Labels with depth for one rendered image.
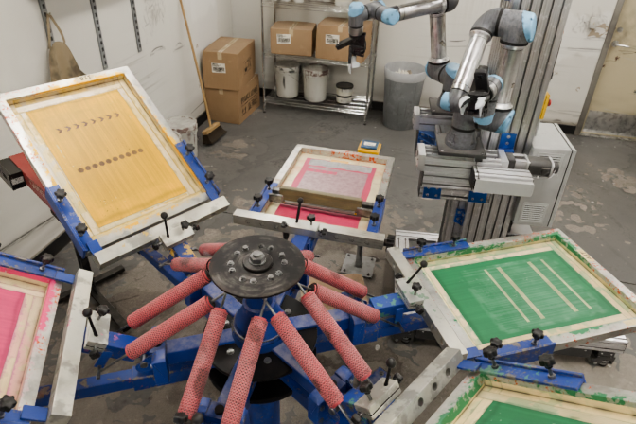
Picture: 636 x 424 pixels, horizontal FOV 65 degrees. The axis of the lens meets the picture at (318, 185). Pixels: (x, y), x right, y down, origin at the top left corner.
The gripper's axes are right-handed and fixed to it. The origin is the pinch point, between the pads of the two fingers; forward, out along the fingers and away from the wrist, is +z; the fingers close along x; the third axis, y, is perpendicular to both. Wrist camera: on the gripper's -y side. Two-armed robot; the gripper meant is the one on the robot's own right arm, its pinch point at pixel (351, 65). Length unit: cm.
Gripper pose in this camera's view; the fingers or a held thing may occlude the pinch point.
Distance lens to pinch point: 276.6
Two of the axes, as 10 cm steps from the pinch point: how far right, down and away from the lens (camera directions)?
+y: 9.7, 1.5, -2.0
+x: 2.5, -7.2, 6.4
